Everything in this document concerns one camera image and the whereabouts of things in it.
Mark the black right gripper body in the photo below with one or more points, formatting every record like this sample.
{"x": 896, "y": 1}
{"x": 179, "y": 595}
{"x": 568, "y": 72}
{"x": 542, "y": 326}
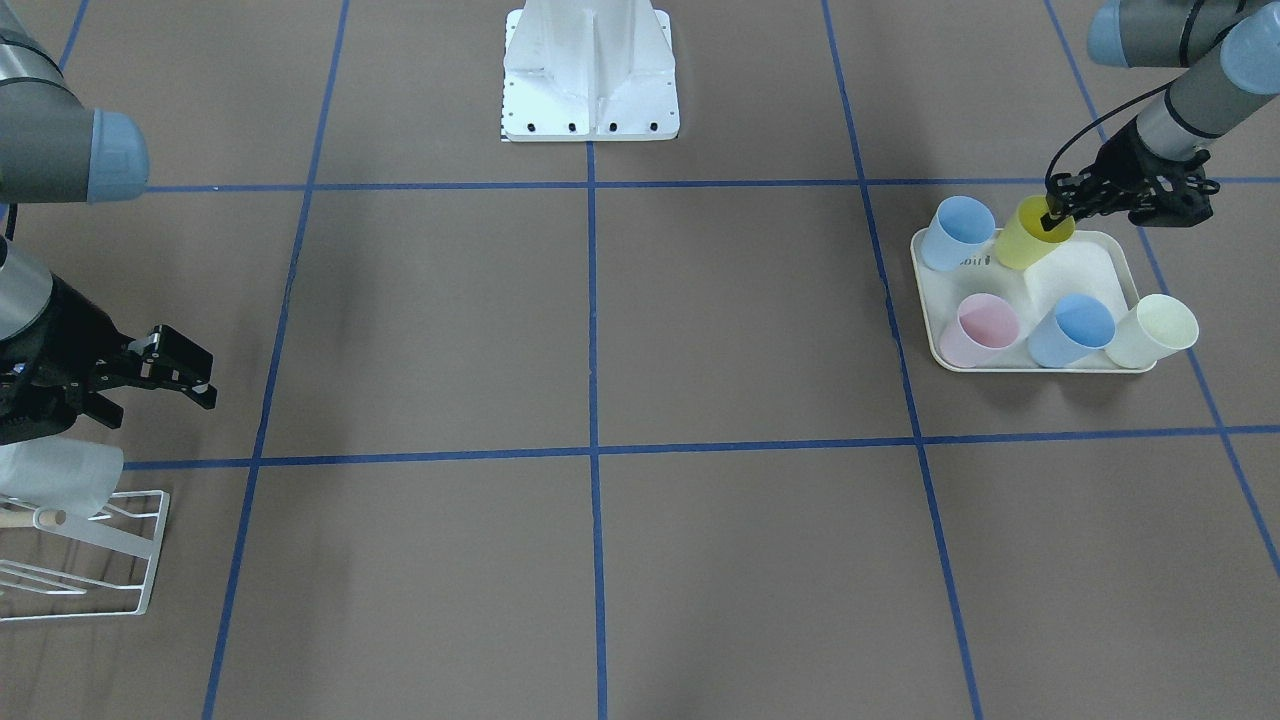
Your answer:
{"x": 70, "y": 335}

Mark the pink plastic cup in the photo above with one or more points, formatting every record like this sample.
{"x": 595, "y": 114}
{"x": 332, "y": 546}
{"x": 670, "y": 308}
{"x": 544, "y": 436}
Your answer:
{"x": 983, "y": 326}

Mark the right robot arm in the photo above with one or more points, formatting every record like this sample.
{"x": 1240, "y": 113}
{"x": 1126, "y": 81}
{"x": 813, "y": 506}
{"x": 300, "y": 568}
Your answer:
{"x": 54, "y": 150}

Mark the grey plastic cup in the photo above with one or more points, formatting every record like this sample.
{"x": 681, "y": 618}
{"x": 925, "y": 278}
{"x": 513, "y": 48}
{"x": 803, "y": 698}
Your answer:
{"x": 77, "y": 477}

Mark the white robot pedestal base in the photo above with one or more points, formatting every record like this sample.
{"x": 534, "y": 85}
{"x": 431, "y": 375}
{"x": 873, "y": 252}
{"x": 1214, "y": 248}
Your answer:
{"x": 589, "y": 71}

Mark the light blue cup back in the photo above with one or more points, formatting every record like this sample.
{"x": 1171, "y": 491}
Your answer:
{"x": 961, "y": 226}

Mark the light blue cup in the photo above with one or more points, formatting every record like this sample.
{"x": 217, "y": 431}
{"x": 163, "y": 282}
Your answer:
{"x": 1077, "y": 326}
{"x": 961, "y": 226}

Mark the light blue cup front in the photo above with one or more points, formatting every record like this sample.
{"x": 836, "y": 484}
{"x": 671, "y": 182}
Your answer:
{"x": 1077, "y": 326}

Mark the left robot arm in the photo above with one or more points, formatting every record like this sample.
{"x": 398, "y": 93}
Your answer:
{"x": 1227, "y": 54}

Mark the cream white plastic cup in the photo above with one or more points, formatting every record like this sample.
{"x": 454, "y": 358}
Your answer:
{"x": 1157, "y": 327}

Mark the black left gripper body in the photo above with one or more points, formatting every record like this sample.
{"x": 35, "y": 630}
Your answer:
{"x": 1124, "y": 160}

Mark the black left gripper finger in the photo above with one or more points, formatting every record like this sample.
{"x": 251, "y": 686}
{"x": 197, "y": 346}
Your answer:
{"x": 1057, "y": 221}

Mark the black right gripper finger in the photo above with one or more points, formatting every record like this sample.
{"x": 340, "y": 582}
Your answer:
{"x": 167, "y": 355}

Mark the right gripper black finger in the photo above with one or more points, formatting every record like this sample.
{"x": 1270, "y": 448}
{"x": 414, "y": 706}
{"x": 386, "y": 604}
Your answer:
{"x": 199, "y": 390}

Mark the yellow plastic cup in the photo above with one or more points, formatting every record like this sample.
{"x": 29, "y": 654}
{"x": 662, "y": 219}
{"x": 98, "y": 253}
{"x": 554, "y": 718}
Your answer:
{"x": 1024, "y": 240}

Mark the white wire cup rack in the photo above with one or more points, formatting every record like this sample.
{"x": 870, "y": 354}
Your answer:
{"x": 59, "y": 567}

